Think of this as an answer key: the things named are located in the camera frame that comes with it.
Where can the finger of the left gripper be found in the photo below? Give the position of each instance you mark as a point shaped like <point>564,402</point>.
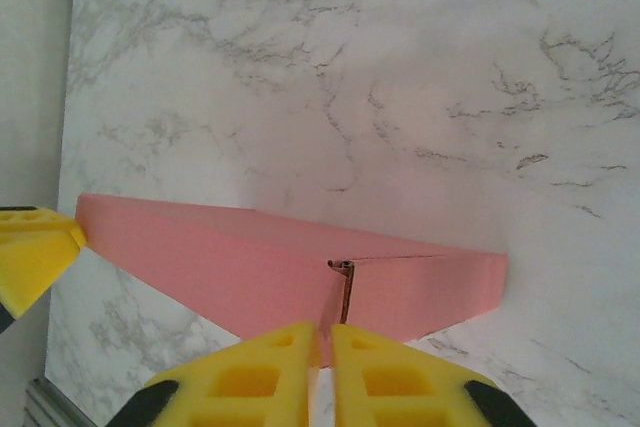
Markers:
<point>35,257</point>

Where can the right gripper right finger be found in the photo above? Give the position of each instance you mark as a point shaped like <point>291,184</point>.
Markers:
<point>400,387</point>

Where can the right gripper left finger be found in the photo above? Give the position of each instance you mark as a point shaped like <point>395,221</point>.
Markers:
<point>250,387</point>

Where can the pink white paper box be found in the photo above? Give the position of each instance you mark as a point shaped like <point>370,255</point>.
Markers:
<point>225,267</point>

